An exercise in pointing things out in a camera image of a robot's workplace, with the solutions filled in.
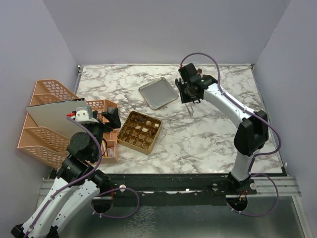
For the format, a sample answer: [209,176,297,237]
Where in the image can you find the black metal tongs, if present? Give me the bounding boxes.
[185,103,194,116]

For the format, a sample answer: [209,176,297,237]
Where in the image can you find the peach desk organizer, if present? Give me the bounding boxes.
[87,100,118,164]

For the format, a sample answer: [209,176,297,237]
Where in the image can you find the peach mesh file rack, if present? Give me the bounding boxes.
[17,79,89,169]

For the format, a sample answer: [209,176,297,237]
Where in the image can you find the white board sheet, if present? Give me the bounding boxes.
[25,98,87,139]

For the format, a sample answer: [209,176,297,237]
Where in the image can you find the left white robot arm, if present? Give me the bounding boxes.
[11,106,121,238]

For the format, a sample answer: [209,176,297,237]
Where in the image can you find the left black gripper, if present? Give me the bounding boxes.
[84,107,120,160]

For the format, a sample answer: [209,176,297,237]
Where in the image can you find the black mounting rail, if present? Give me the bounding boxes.
[42,173,303,206]

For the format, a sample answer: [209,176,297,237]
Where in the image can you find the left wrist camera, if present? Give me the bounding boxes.
[66,105,98,124]

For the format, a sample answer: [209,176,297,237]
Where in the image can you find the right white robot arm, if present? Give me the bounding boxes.
[175,73,268,194]

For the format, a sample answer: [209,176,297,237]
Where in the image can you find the gold chocolate box tray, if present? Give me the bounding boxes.
[117,111,162,155]

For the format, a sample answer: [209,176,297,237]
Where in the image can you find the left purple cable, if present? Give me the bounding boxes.
[23,116,140,238]

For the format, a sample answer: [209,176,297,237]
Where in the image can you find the silver tin lid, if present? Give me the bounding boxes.
[139,77,178,110]

